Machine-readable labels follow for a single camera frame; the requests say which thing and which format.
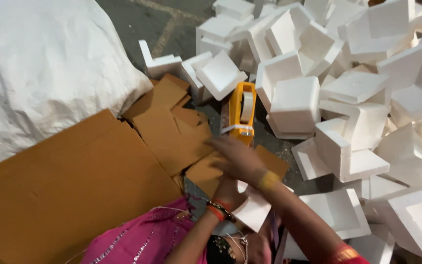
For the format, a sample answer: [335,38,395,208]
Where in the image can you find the large white sack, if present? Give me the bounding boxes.
[0,0,154,173]

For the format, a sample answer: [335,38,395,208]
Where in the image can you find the pink embroidered garment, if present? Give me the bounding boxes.
[80,197,209,264]

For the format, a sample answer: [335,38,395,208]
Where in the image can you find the black embroidered cloth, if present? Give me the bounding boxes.
[206,235,237,264]

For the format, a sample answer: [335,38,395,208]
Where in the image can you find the clear tape roll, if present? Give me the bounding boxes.
[240,91,255,124]

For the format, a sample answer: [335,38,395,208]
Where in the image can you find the white foam corner block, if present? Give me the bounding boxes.
[232,181,294,234]

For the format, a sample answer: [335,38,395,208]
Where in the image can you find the heap of white foam corners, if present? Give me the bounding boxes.
[138,0,422,262]

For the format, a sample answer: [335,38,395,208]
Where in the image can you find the yellow tape dispenser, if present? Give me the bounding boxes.
[220,81,258,146]

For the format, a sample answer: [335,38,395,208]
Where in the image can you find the person's left hand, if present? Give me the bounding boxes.
[213,175,249,210]

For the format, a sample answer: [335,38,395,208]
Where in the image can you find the large brown cardboard sheet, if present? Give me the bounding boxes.
[0,109,184,264]

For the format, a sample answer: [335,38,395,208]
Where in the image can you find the person's right hand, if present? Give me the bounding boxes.
[204,136,271,186]

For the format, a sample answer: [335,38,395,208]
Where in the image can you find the yellow bangle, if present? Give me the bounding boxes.
[258,170,281,191]

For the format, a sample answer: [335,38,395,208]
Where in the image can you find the pile of brown cardboard pieces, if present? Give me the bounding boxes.
[122,73,216,177]

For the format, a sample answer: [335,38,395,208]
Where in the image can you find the red sleeve with gold trim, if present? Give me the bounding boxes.
[326,243,370,264]

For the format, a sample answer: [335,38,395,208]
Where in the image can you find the thin white cable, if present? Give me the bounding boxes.
[149,205,249,264]

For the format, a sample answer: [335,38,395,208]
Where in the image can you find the orange and black bangles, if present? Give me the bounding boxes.
[206,199,236,223]

